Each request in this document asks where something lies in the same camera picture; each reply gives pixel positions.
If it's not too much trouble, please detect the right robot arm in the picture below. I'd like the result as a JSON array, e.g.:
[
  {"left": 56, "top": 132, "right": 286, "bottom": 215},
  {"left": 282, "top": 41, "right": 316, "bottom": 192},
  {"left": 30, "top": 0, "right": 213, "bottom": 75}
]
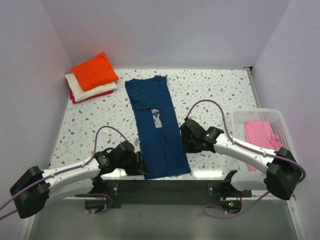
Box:
[{"left": 179, "top": 119, "right": 306, "bottom": 200}]

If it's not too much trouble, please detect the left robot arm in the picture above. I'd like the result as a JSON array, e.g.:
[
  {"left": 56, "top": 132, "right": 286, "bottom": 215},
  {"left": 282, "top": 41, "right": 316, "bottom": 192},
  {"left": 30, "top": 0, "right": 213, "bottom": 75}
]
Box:
[{"left": 9, "top": 141, "right": 149, "bottom": 219}]

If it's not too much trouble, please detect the pink t-shirt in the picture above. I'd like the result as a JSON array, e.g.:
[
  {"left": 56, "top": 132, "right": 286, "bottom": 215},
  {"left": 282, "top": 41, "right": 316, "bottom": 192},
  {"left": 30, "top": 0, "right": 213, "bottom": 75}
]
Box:
[{"left": 244, "top": 120, "right": 283, "bottom": 172}]

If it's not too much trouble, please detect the blue mickey t-shirt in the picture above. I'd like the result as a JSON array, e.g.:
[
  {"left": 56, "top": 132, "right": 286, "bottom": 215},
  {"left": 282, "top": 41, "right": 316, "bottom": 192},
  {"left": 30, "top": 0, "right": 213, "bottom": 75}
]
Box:
[{"left": 125, "top": 75, "right": 191, "bottom": 180}]

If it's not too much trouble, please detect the red folded t-shirt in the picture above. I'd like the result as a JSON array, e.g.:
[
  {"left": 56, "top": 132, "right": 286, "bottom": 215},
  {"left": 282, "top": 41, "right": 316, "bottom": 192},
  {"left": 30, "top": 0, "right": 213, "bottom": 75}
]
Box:
[{"left": 69, "top": 90, "right": 114, "bottom": 104}]

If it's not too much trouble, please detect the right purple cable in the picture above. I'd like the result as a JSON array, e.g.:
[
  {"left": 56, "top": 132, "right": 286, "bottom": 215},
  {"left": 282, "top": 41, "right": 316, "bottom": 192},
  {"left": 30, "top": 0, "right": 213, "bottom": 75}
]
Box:
[{"left": 184, "top": 99, "right": 307, "bottom": 219}]

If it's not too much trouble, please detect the purple cable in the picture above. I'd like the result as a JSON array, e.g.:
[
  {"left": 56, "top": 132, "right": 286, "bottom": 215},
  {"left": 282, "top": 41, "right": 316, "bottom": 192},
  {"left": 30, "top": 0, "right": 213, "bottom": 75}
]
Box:
[
  {"left": 0, "top": 126, "right": 128, "bottom": 220},
  {"left": 184, "top": 99, "right": 307, "bottom": 219}
]

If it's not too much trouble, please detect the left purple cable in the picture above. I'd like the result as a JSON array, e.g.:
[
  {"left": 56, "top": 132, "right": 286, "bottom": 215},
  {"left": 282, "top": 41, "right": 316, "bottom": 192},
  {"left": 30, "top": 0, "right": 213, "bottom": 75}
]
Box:
[{"left": 0, "top": 126, "right": 128, "bottom": 220}]

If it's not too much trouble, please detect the white folded t-shirt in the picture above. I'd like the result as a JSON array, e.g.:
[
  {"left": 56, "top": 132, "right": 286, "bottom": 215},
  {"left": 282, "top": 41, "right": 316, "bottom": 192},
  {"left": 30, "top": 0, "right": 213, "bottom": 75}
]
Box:
[{"left": 65, "top": 72, "right": 118, "bottom": 103}]

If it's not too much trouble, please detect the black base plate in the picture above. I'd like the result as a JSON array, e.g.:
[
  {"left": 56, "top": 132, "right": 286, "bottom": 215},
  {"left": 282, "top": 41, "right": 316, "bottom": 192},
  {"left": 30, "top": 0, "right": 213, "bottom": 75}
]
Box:
[{"left": 81, "top": 179, "right": 252, "bottom": 213}]

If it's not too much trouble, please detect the white plastic basket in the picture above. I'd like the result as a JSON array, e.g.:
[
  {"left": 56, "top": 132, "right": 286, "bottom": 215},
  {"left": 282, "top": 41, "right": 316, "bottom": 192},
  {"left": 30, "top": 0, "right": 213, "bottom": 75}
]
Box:
[{"left": 231, "top": 108, "right": 301, "bottom": 176}]

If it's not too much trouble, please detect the orange folded t-shirt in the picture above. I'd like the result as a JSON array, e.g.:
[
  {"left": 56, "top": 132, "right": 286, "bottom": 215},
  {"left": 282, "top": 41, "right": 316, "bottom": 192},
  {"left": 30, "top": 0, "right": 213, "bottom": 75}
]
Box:
[{"left": 71, "top": 52, "right": 119, "bottom": 92}]

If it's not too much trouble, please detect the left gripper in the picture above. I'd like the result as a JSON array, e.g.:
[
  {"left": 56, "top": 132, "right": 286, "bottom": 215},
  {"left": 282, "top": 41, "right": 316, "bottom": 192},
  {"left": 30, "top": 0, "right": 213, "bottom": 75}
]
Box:
[{"left": 116, "top": 150, "right": 149, "bottom": 175}]

